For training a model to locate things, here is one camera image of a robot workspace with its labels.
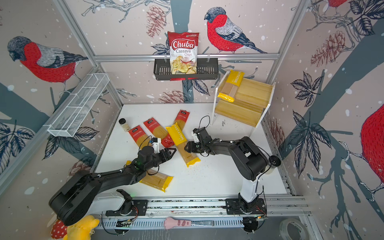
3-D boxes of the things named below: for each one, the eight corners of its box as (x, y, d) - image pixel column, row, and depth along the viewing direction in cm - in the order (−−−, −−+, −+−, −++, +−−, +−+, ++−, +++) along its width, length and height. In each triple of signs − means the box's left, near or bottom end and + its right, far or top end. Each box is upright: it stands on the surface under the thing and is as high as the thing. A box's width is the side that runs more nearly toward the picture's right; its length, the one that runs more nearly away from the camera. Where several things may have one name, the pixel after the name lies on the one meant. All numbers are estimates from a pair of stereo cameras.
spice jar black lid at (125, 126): (122, 131, 106) (117, 123, 98) (124, 126, 109) (119, 118, 102) (129, 131, 106) (124, 123, 98) (131, 126, 109) (126, 118, 102)
